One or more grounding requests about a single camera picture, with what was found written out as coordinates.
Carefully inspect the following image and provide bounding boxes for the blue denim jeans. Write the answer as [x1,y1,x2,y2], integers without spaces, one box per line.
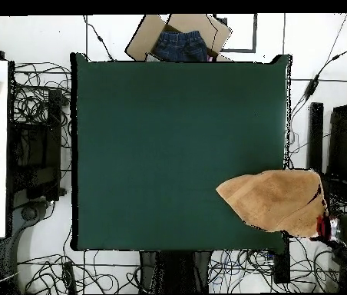
[153,30,209,62]

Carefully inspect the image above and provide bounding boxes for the orange terry towel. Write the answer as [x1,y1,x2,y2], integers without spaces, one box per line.
[215,169,330,239]

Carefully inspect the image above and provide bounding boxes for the black power strip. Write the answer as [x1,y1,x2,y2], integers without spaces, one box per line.
[273,237,291,284]

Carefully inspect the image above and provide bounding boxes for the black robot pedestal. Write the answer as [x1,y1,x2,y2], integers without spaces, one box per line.
[139,250,213,294]

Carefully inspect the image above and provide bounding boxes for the brown cardboard box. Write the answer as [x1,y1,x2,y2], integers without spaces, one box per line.
[124,13,233,62]

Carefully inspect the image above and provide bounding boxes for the black equipment stand with cables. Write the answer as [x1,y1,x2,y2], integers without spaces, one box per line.
[8,88,67,222]
[306,102,347,216]

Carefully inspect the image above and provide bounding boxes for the dark green table cloth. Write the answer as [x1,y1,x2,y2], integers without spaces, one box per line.
[70,52,292,252]

